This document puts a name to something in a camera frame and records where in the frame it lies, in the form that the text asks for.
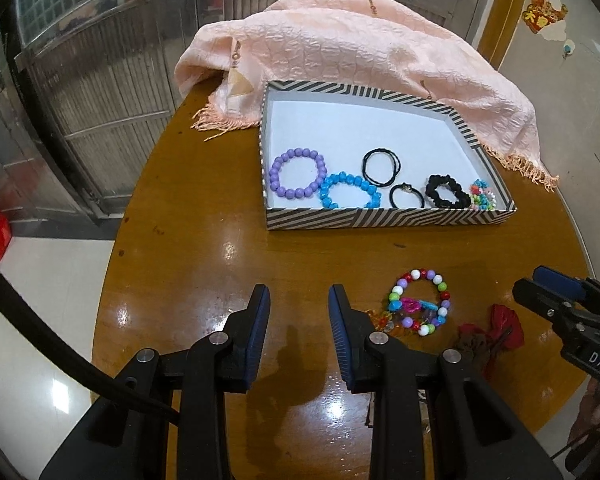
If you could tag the red wall decoration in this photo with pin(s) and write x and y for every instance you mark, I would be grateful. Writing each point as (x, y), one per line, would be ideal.
(542, 12)

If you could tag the red scrunchie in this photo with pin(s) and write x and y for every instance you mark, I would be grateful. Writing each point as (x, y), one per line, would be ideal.
(505, 320)

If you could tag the black scrunchie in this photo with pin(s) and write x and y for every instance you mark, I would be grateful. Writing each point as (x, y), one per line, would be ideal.
(435, 182)

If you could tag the wooden door frame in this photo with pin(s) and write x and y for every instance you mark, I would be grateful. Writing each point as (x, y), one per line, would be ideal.
(502, 10)

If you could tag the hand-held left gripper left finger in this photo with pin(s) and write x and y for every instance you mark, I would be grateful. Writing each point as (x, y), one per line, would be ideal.
(260, 320)

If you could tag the striped cardboard box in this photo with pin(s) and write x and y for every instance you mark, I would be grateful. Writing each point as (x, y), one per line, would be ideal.
(330, 130)

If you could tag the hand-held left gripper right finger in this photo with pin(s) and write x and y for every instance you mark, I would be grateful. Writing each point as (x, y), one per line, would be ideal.
(337, 325)

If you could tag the person's right hand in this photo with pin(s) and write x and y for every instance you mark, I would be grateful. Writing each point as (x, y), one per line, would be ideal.
(597, 415)

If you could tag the small wall hook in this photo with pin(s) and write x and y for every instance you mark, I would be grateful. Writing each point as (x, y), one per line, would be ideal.
(568, 49)

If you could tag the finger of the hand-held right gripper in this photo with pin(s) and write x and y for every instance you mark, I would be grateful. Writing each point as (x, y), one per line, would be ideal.
(535, 297)
(555, 277)

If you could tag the pink fringed cloth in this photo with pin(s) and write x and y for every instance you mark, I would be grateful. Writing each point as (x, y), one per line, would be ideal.
(340, 45)

